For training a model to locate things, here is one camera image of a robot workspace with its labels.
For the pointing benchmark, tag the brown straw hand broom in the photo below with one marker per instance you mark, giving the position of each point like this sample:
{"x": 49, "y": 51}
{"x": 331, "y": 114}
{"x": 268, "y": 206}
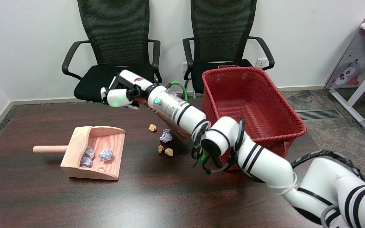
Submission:
{"x": 141, "y": 102}

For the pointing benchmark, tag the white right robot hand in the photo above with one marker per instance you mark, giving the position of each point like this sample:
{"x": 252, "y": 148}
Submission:
{"x": 119, "y": 96}

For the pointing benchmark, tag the red woven basket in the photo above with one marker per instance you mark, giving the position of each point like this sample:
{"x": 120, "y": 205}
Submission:
{"x": 249, "y": 104}

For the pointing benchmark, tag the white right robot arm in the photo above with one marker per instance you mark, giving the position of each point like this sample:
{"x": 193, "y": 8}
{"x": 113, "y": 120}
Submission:
{"x": 185, "y": 114}

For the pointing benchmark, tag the pink owl print panel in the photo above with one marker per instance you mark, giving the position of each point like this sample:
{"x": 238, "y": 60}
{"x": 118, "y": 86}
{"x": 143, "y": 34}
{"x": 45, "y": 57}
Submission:
{"x": 353, "y": 63}

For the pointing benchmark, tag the wooden dustpan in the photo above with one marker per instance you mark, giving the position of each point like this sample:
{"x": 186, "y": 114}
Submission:
{"x": 112, "y": 142}

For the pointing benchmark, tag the white paper ball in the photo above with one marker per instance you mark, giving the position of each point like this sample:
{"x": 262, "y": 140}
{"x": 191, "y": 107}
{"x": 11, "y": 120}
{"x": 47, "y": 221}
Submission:
{"x": 105, "y": 154}
{"x": 165, "y": 136}
{"x": 86, "y": 157}

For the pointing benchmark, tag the black mesh office chair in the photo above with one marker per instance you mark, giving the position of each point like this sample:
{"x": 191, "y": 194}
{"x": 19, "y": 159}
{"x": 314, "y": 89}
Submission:
{"x": 223, "y": 25}
{"x": 116, "y": 82}

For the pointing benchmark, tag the white wall outlet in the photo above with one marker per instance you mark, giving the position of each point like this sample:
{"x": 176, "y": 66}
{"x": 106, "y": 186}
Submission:
{"x": 184, "y": 66}
{"x": 260, "y": 62}

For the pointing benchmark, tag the metal floor vent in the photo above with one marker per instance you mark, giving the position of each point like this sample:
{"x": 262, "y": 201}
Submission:
{"x": 318, "y": 114}

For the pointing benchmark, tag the white desk frame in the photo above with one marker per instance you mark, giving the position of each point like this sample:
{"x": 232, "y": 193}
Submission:
{"x": 360, "y": 91}

